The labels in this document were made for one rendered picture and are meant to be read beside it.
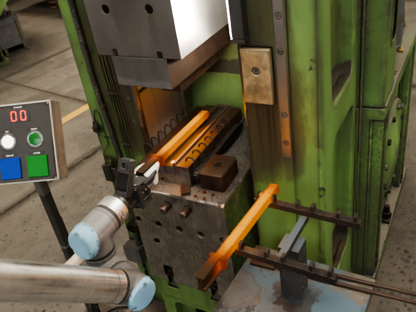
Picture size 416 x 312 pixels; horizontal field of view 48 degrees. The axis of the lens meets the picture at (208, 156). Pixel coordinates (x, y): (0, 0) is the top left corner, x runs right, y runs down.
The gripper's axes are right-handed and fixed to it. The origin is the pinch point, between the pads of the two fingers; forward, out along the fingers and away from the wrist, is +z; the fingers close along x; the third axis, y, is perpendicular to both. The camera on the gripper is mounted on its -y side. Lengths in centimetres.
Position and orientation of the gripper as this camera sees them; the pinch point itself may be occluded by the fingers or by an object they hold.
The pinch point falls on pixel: (153, 161)
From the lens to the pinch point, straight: 148.9
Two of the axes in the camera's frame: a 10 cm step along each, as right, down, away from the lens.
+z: 4.6, -5.5, 7.0
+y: 1.4, 8.2, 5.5
